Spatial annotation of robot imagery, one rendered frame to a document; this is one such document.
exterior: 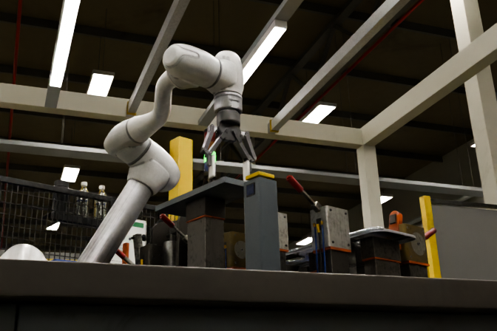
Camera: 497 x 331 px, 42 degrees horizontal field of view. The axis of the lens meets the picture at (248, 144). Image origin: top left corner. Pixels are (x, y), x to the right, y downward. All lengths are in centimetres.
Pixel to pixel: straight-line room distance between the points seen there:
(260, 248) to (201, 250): 27
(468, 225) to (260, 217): 365
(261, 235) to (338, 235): 22
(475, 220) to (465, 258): 33
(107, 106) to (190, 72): 470
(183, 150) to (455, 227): 239
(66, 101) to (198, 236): 472
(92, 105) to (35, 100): 53
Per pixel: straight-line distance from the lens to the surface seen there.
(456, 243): 520
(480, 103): 1034
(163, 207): 213
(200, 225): 200
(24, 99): 658
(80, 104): 661
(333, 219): 184
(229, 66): 206
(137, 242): 270
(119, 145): 244
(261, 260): 176
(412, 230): 211
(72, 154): 1237
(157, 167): 246
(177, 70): 196
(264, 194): 181
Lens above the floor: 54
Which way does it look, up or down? 22 degrees up
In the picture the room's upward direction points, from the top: 2 degrees counter-clockwise
